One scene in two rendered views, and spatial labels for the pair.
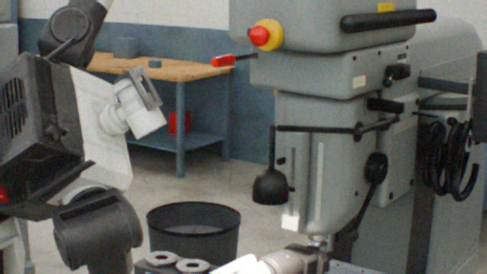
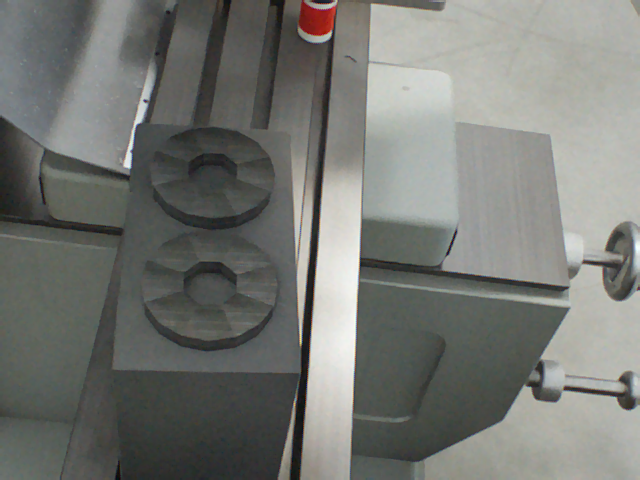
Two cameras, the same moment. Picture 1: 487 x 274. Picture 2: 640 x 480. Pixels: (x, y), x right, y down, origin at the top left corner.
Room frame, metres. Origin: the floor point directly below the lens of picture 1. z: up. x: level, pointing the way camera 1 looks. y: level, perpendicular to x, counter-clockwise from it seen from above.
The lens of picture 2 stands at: (2.12, 0.39, 1.60)
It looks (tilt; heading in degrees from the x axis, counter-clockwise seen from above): 51 degrees down; 225
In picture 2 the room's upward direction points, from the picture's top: 12 degrees clockwise
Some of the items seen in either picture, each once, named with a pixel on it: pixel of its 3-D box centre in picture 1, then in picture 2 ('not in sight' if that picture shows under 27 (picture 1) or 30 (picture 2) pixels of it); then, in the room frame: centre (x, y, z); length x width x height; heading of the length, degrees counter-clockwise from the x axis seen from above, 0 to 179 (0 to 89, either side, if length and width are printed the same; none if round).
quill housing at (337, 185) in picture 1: (323, 157); not in sight; (1.61, -0.28, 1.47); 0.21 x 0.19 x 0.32; 51
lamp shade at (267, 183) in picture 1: (270, 185); not in sight; (1.43, -0.15, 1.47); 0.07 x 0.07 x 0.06
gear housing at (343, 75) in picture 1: (335, 62); not in sight; (1.64, -0.31, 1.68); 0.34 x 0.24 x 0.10; 141
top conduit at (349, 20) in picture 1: (393, 19); not in sight; (1.54, -0.42, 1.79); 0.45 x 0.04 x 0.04; 141
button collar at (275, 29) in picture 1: (267, 34); not in sight; (1.43, -0.14, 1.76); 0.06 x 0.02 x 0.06; 51
